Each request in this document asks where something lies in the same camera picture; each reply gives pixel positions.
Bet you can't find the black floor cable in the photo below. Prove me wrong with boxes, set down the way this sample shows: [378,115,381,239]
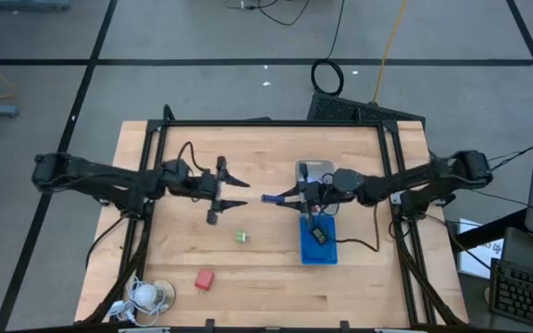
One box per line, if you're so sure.
[226,0,313,28]

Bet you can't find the yellow hanging cable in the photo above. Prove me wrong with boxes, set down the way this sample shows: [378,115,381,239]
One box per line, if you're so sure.
[371,0,409,104]

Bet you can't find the black aluminium table frame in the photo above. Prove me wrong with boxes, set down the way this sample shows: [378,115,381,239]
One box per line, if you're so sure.
[83,104,469,327]

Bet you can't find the black desk bar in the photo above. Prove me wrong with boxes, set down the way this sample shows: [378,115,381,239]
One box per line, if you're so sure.
[451,207,527,253]

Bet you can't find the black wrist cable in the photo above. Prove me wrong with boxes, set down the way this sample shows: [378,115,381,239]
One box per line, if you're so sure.
[176,141,207,173]
[312,203,381,253]

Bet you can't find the blue plastic basket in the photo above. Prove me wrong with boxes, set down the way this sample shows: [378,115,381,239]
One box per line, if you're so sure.
[298,215,340,265]

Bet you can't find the white paper sheet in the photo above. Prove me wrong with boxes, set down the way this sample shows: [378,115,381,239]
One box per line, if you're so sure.
[458,216,504,281]

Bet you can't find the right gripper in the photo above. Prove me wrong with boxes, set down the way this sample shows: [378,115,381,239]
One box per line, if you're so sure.
[279,162,333,228]

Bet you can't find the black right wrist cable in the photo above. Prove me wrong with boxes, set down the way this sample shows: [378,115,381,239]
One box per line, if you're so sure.
[312,203,381,253]

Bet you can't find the white tangled cable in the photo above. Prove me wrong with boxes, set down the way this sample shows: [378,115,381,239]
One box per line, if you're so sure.
[107,276,166,327]

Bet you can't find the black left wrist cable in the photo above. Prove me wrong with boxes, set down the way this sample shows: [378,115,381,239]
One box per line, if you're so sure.
[176,141,207,173]

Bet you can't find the white plastic tray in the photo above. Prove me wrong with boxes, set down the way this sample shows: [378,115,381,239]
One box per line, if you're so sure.
[294,159,337,186]

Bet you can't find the white round lamp bulb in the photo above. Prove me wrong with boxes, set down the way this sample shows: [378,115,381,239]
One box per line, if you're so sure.
[134,283,159,309]

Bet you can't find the black keyboard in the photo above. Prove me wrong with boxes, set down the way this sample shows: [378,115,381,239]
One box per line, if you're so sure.
[488,257,533,332]

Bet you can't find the black power cable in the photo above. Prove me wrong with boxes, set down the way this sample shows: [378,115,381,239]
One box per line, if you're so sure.
[310,0,346,97]

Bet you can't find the black perforated case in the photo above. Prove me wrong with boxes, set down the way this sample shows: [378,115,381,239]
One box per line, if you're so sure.
[306,91,428,126]

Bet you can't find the brass round disc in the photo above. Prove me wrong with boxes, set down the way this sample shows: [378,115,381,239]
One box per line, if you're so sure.
[152,279,177,313]

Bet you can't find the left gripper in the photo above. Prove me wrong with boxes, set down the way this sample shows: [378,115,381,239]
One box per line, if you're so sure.
[196,155,252,227]

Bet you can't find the red USB wall charger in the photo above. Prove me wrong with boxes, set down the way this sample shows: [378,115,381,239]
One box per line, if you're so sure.
[194,269,216,291]

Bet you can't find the black left base cable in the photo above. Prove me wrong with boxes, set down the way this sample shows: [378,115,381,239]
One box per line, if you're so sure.
[84,215,129,270]

